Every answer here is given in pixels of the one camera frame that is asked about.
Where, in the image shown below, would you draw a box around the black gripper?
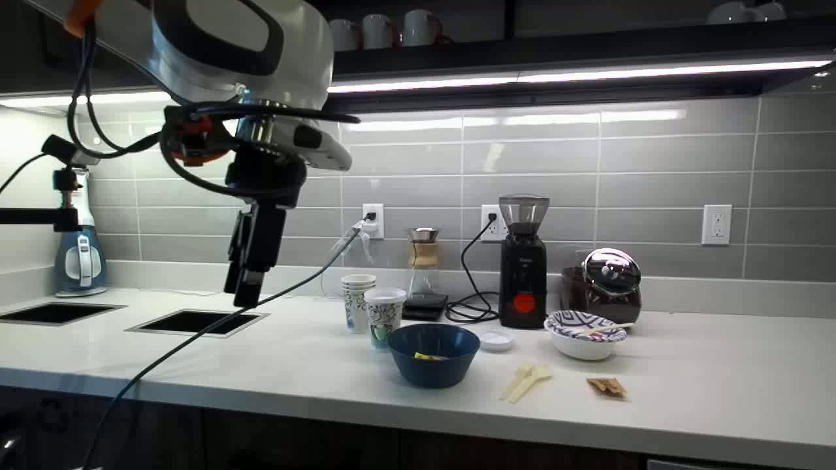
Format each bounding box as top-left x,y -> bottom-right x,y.
221,140 -> 310,314

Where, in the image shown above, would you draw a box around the patterned white paper cup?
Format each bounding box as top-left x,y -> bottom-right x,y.
362,288 -> 409,350
338,273 -> 379,335

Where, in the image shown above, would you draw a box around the small flat white lid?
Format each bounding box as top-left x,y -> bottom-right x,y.
477,332 -> 517,354

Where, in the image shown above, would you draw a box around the white wall outlet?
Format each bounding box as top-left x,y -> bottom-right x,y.
361,201 -> 385,243
477,201 -> 510,243
699,201 -> 734,248

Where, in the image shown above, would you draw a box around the black grinder power cable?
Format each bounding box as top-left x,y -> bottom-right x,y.
444,211 -> 504,327

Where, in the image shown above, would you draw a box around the wooden cutlery piece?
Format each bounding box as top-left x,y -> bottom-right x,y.
506,369 -> 557,404
500,363 -> 537,403

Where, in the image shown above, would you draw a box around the LED light strip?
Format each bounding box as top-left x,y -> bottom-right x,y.
0,54 -> 836,111

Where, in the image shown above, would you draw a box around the dark wall shelf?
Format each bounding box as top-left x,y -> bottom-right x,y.
0,0 -> 836,114

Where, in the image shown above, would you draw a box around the black coffee scale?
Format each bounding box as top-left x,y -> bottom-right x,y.
400,290 -> 452,324

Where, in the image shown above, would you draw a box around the white bowl with blue pattern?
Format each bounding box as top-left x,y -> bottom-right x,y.
540,307 -> 630,363

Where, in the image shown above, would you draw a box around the dark base cabinet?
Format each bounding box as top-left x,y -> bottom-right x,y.
0,386 -> 836,470

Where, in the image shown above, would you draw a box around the black coffee grinder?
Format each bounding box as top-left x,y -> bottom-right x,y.
496,194 -> 551,332

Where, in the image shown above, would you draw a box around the white stacked dishes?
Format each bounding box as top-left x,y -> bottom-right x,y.
705,0 -> 788,27

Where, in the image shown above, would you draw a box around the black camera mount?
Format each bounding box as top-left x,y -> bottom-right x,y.
0,131 -> 94,234

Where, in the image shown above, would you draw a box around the orange cable strap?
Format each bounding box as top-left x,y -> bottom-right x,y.
170,114 -> 230,168
61,0 -> 97,38

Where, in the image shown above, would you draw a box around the white mug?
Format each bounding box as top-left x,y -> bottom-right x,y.
361,11 -> 402,53
400,8 -> 445,49
325,16 -> 362,53

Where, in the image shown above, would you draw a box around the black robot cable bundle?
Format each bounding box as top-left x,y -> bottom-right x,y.
61,16 -> 361,204

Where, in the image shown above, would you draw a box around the glass pour-over carafe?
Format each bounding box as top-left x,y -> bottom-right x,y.
405,225 -> 444,298

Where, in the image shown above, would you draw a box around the black recessed counter well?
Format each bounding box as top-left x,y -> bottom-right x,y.
128,307 -> 264,336

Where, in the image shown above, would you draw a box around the thick black power cable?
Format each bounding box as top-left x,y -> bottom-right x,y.
81,211 -> 379,470

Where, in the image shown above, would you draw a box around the dark blue bowl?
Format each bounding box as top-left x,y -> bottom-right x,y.
384,320 -> 483,392

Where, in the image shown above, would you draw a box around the shiny metal kettle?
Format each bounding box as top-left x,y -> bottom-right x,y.
558,245 -> 645,327

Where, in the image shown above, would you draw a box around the white plastic cup lid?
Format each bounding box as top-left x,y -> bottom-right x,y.
362,288 -> 409,307

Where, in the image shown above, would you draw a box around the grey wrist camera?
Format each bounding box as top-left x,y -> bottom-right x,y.
290,119 -> 354,175

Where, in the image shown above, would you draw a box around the white plug adapter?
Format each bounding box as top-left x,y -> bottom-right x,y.
350,216 -> 385,243

